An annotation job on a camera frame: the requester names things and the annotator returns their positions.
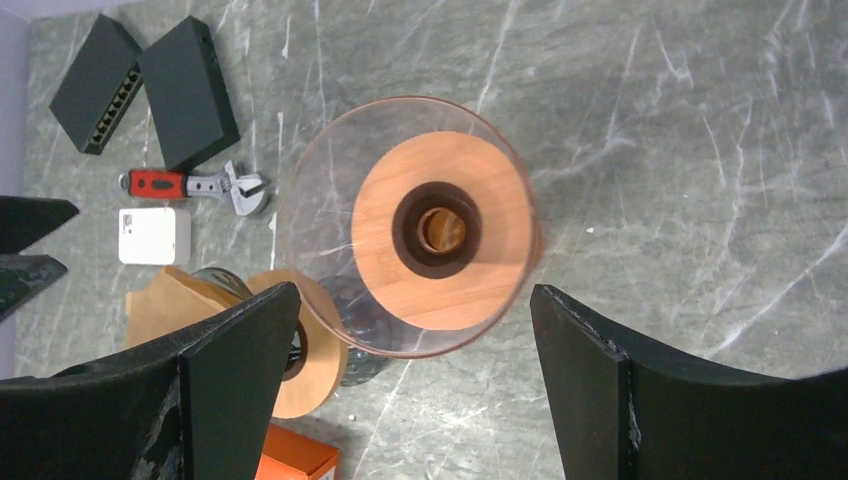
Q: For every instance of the red handled adjustable wrench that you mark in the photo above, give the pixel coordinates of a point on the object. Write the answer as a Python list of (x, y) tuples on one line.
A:
[(245, 193)]

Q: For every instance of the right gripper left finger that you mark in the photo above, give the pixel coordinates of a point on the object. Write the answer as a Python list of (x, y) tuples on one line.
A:
[(192, 404)]

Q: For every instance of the pink glass dripper cone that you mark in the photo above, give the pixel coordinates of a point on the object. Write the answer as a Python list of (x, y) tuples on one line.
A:
[(356, 196)]

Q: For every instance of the orange glass carafe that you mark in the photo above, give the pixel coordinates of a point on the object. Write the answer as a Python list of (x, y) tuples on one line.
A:
[(441, 231)]

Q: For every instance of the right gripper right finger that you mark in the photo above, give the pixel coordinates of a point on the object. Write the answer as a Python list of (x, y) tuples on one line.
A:
[(627, 406)]

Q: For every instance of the brown paper coffee filter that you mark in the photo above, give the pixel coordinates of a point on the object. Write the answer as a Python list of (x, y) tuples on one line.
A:
[(173, 300)]

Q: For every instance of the orange coffee filter box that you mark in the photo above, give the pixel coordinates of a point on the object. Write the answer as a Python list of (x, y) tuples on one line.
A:
[(287, 455)]

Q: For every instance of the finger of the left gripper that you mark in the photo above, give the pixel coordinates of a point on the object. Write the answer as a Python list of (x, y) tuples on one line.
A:
[(24, 277), (26, 220)]

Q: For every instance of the white square adapter box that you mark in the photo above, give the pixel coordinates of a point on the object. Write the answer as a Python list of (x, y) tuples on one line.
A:
[(154, 236)]

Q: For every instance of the black network switch box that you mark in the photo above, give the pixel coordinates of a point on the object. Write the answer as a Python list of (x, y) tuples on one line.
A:
[(99, 85)]

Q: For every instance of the black flat box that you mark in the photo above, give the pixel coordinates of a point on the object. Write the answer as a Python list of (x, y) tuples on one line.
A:
[(188, 97)]

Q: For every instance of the grey ribbed glass dripper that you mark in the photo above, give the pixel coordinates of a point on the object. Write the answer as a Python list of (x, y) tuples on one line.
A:
[(234, 285)]

